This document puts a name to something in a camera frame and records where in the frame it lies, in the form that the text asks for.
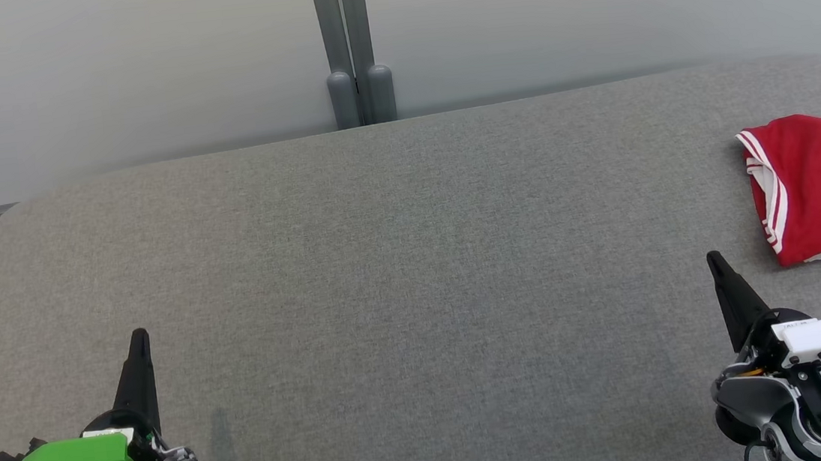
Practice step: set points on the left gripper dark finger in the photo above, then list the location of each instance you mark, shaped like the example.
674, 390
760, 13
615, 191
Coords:
141, 384

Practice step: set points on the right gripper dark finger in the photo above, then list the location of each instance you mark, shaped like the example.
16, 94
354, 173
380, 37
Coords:
742, 311

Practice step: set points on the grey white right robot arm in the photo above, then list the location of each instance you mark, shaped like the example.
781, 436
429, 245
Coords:
813, 418

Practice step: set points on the grey fabric sofa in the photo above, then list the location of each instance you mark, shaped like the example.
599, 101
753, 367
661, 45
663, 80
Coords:
417, 297

